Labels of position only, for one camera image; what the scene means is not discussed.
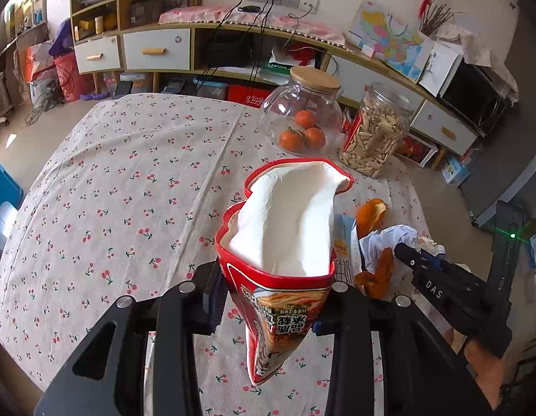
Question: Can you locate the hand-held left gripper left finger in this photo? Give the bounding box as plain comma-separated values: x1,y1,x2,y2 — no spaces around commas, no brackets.
34,260,229,416

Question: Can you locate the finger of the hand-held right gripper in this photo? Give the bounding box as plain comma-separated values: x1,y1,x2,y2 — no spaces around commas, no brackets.
419,252,491,308
393,242,512,358

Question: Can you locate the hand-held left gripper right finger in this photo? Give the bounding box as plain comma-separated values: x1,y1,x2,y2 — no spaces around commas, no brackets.
311,281,496,416

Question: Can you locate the small orange peel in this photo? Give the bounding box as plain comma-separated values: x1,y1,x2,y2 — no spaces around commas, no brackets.
354,247,395,300

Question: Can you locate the white paper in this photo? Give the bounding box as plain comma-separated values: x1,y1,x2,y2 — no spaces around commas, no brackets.
359,224,420,271

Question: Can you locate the long orange peel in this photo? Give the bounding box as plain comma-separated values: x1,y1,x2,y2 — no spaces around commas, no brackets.
355,198,388,240

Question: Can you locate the red noodle packet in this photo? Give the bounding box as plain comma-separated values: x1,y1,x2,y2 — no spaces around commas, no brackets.
215,158,353,385

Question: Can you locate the person's right hand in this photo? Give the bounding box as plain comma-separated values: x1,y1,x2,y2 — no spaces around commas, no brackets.
465,340,507,410

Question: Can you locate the blue and white carton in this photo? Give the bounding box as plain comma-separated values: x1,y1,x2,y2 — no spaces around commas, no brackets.
441,156,471,187

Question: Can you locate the grey refrigerator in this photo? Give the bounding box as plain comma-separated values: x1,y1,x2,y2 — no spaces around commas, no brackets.
461,0,536,230

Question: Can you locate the red picture box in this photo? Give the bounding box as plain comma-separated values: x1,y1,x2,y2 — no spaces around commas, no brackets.
398,134,439,167

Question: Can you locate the white drawer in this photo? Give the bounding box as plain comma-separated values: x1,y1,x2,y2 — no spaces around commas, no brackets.
122,28,192,71
74,35,122,74
410,101,479,156
329,54,425,113

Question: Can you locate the black microwave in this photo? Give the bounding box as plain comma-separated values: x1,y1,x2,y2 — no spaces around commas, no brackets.
439,63,509,137

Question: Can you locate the clear jar of seeds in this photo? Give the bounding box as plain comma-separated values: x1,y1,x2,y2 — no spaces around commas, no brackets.
339,82,414,178

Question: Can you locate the pale patterned cloth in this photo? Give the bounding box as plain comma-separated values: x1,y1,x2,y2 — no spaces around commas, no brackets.
437,21,520,102

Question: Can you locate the glass teapot with wooden lid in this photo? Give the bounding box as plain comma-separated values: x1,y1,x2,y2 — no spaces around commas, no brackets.
259,66,344,157

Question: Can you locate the blue plastic stool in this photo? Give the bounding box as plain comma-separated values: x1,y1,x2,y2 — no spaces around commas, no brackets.
0,158,25,261

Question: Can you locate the bundle of dry twigs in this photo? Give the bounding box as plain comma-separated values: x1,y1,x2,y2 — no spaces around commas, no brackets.
419,2,455,37

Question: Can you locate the green and white bag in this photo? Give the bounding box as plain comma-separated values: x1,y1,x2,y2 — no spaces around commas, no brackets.
261,45,329,85

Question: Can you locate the map print paper bag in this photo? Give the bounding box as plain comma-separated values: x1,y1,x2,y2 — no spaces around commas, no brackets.
348,0,463,96

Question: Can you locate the long wooden cabinet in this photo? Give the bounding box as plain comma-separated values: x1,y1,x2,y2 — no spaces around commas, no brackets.
73,21,479,170

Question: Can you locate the pink cloth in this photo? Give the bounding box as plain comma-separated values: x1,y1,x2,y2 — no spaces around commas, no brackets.
159,5,347,46

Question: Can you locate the orange and white plastic bag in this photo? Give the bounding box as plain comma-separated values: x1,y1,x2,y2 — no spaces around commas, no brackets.
25,41,56,83

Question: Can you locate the purple bag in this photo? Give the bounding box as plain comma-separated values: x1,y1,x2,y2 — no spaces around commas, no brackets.
49,17,73,57

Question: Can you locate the wooden shelf unit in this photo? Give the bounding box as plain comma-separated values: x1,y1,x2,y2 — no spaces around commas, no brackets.
69,0,158,44

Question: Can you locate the cluttered storage rack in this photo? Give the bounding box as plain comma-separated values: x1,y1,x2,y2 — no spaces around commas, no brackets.
0,0,52,109

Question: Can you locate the tangle of floor cables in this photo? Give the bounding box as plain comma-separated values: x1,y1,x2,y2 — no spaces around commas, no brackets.
25,87,62,126

